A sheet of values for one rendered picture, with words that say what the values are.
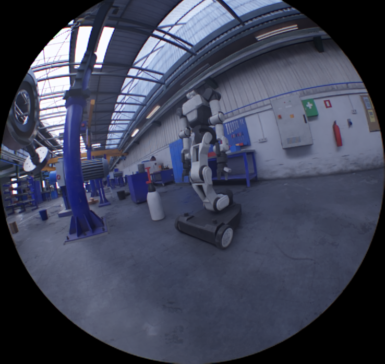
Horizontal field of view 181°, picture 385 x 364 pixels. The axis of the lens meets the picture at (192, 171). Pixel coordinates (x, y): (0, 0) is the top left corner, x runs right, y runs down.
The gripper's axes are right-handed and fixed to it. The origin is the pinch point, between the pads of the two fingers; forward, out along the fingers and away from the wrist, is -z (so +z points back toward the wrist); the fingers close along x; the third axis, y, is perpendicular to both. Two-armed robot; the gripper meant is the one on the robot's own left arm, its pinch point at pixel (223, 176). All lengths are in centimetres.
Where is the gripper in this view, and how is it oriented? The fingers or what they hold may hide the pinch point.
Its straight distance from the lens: 97.9
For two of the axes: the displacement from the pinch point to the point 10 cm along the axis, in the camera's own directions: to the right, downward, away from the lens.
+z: -0.2, -10.0, 0.9
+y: 6.8, -0.8, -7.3
